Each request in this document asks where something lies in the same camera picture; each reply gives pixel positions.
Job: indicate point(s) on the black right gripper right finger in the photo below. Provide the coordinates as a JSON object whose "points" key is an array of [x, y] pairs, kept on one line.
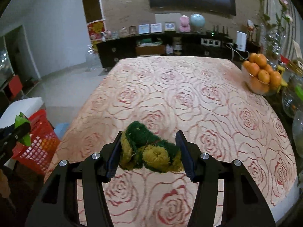
{"points": [[243, 202]]}

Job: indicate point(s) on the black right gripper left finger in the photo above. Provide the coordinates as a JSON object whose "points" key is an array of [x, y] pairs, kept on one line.
{"points": [[56, 204]]}

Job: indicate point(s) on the green snack wrapper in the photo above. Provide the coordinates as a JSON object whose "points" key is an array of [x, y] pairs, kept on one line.
{"points": [[23, 127]]}

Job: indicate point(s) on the green yellow fuzzy pompom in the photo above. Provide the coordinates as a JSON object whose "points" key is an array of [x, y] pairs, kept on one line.
{"points": [[143, 149]]}

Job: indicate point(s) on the red plastic trash basket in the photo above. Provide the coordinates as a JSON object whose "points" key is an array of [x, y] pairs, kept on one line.
{"points": [[44, 143]]}

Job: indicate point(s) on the white cushioned bench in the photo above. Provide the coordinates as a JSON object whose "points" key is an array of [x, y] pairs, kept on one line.
{"points": [[27, 106]]}

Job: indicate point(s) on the red chair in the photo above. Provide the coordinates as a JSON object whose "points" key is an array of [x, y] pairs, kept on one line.
{"points": [[15, 86]]}

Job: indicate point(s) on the large clear water jug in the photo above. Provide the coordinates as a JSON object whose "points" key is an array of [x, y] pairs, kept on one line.
{"points": [[92, 59]]}

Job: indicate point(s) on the rose pattern tablecloth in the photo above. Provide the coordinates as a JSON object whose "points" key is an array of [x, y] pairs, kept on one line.
{"points": [[208, 100]]}

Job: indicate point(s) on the glass bowl of oranges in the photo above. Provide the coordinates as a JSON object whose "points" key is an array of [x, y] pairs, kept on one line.
{"points": [[259, 76]]}

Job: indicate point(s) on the black tv cabinet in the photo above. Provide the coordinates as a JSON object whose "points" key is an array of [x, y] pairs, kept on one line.
{"points": [[213, 45]]}

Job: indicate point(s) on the white router box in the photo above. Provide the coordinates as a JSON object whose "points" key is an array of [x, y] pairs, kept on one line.
{"points": [[241, 41]]}

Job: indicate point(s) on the glass vase with roses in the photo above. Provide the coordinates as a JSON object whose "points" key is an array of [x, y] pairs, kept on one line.
{"points": [[272, 34]]}

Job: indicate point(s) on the pink plush toy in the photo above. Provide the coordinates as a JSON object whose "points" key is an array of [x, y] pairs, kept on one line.
{"points": [[184, 25]]}

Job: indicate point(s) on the blue globe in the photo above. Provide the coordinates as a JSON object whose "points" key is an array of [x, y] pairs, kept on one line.
{"points": [[197, 21]]}

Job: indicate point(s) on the red festive wall poster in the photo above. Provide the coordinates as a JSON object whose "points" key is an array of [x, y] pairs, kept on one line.
{"points": [[95, 30]]}

